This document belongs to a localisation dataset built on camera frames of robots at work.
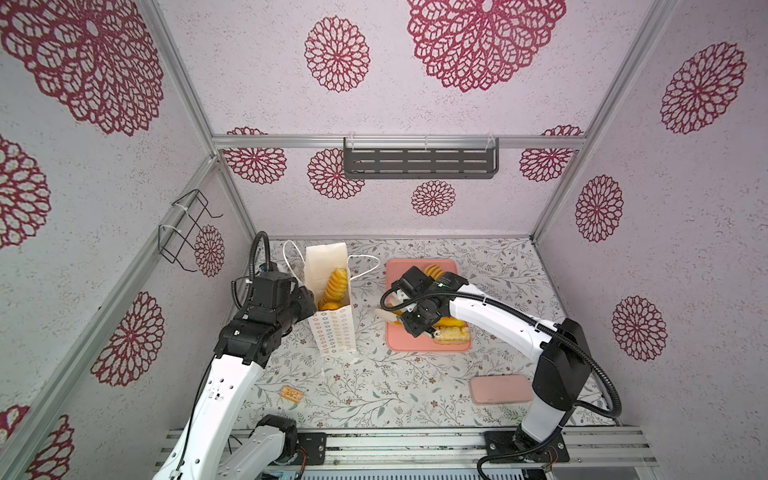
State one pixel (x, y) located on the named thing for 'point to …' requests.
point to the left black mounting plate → (315, 444)
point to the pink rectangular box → (497, 389)
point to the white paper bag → (328, 272)
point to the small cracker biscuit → (290, 393)
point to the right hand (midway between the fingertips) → (411, 320)
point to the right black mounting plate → (503, 442)
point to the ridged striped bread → (335, 290)
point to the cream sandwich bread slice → (453, 335)
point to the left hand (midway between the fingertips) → (306, 302)
